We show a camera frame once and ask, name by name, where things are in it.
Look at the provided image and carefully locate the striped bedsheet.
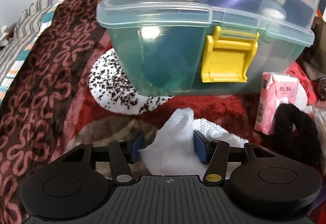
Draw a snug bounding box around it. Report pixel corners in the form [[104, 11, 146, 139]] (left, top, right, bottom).
[[1, 0, 64, 99]]

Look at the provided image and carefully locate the white cloth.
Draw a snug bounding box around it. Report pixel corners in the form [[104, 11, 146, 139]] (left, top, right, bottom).
[[140, 108, 248, 178]]

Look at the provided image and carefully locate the clear plastic storage box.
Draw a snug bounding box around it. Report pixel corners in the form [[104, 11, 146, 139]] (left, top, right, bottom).
[[97, 0, 320, 96]]

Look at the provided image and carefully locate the black sparkly scrunchie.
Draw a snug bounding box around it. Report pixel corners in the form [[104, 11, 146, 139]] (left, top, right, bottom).
[[317, 77, 326, 100]]

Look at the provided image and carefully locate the pink tissue pack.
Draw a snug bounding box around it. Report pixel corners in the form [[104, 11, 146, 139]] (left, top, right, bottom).
[[254, 72, 299, 135]]

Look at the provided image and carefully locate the brown plaid zipper pouch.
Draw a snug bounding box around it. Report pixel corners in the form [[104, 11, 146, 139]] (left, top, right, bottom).
[[298, 17, 326, 81]]

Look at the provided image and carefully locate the red floral fleece blanket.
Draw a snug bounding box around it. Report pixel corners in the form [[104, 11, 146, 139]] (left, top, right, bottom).
[[0, 0, 326, 224]]

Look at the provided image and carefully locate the black fuzzy scrunchie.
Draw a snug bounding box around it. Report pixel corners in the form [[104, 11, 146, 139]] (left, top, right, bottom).
[[272, 103, 322, 167]]

